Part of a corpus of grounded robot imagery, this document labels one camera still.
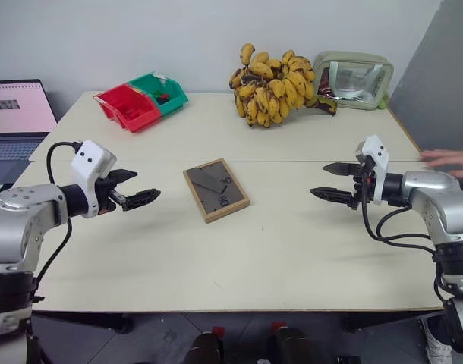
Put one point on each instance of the green plastic storage bin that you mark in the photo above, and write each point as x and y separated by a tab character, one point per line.
171	104

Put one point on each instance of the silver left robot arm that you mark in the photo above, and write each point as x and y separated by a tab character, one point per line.
15	223

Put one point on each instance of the white patterned shoe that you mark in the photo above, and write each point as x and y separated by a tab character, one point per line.
438	345

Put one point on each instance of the red plastic storage bin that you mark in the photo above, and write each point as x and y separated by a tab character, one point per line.
121	100

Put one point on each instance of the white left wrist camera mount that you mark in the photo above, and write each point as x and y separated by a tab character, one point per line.
88	163

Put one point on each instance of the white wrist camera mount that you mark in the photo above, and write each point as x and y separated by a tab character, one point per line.
88	163
376	151

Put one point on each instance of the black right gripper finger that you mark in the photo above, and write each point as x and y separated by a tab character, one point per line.
332	195
339	169

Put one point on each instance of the small dark parts in bin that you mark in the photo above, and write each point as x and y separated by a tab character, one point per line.
162	96

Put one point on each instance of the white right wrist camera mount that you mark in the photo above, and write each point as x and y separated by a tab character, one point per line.
376	151

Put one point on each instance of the wooden picture frame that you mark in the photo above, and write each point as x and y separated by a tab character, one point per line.
216	189

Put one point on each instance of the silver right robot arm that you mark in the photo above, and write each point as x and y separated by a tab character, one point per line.
436	193

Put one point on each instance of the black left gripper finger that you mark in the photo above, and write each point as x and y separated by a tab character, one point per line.
124	175
142	197

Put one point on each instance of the bare person hand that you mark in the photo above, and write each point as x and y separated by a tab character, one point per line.
451	161

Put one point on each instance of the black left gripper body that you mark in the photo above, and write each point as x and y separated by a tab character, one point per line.
107	197

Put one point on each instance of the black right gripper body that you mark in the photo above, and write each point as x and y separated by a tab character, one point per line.
358	189

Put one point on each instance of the grey laptop with pink screen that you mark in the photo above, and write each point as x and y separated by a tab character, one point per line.
15	110

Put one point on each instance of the clear pouch with beige trim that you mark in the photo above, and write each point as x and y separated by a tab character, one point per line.
353	81

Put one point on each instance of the yellow spotted banana bunch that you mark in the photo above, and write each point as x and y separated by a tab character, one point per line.
269	91

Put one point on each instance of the black table caster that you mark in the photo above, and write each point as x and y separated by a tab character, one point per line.
121	324

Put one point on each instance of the dark rounded shape red cap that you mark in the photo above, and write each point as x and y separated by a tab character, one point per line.
292	345
205	349

